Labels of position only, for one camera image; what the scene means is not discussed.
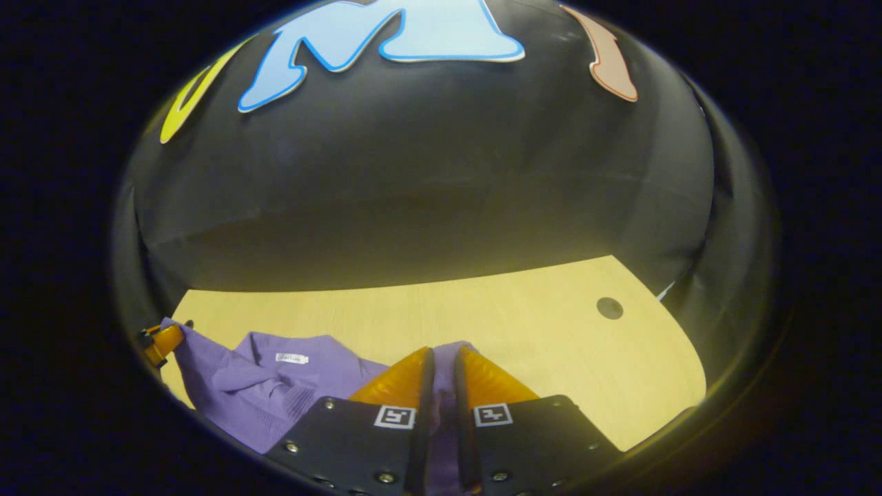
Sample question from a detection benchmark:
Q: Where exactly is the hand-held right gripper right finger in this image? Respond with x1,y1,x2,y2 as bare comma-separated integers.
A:
451,344,621,496

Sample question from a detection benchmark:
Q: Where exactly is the black backdrop cloth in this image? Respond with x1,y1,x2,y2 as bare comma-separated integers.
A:
114,0,779,386

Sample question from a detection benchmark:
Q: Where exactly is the purple knit cardigan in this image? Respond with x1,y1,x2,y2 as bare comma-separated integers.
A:
165,318,483,496

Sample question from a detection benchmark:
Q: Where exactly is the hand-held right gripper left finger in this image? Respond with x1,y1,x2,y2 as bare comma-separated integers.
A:
265,347,436,496

